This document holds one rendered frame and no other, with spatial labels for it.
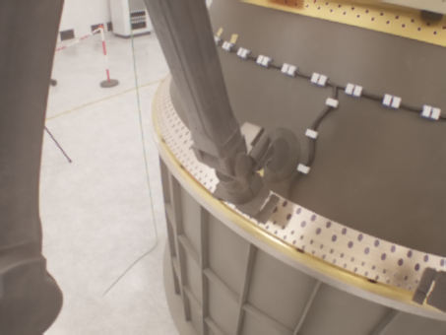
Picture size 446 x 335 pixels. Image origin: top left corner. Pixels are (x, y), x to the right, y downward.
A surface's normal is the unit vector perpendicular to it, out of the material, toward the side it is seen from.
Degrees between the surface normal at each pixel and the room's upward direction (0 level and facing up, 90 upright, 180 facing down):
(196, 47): 91
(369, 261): 43
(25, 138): 91
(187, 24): 91
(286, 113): 62
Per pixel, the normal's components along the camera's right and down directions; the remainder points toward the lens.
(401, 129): -0.42, 0.06
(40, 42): 0.83, 0.37
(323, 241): -0.36, -0.26
